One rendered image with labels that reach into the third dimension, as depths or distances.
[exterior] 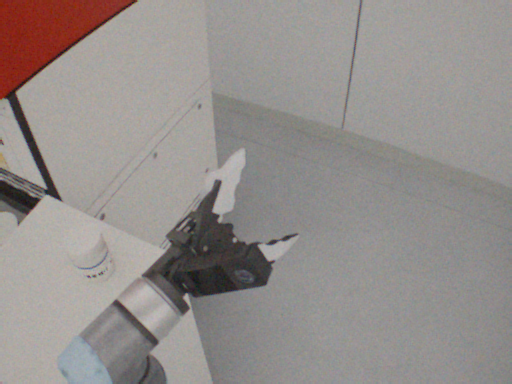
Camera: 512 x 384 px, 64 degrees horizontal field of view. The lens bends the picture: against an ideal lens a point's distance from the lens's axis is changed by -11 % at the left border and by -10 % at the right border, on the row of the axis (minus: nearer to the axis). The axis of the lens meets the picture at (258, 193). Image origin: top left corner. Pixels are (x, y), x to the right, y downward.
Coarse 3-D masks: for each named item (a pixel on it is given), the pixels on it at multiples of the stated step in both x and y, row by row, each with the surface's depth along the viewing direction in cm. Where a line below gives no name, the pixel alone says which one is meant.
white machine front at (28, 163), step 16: (16, 96) 75; (0, 112) 77; (16, 112) 76; (0, 128) 82; (16, 128) 79; (0, 144) 87; (16, 144) 83; (32, 144) 83; (16, 160) 89; (32, 160) 85; (32, 176) 90; (48, 176) 91; (48, 192) 93
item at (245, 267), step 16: (208, 256) 52; (224, 256) 50; (240, 256) 48; (256, 256) 48; (176, 272) 53; (192, 272) 52; (208, 272) 51; (224, 272) 50; (240, 272) 49; (256, 272) 49; (192, 288) 54; (208, 288) 53; (224, 288) 52; (240, 288) 51
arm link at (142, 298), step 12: (132, 288) 51; (144, 288) 51; (156, 288) 51; (120, 300) 50; (132, 300) 50; (144, 300) 50; (156, 300) 50; (168, 300) 51; (132, 312) 49; (144, 312) 49; (156, 312) 50; (168, 312) 51; (144, 324) 49; (156, 324) 50; (168, 324) 51; (156, 336) 50
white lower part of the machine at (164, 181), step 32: (192, 96) 139; (160, 128) 129; (192, 128) 145; (160, 160) 133; (192, 160) 153; (128, 192) 123; (160, 192) 140; (192, 192) 162; (128, 224) 128; (160, 224) 147
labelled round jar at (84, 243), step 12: (72, 228) 74; (84, 228) 74; (96, 228) 74; (72, 240) 73; (84, 240) 73; (96, 240) 73; (72, 252) 71; (84, 252) 71; (96, 252) 73; (108, 252) 77; (84, 264) 73; (96, 264) 74; (108, 264) 77; (84, 276) 76; (96, 276) 76; (108, 276) 78
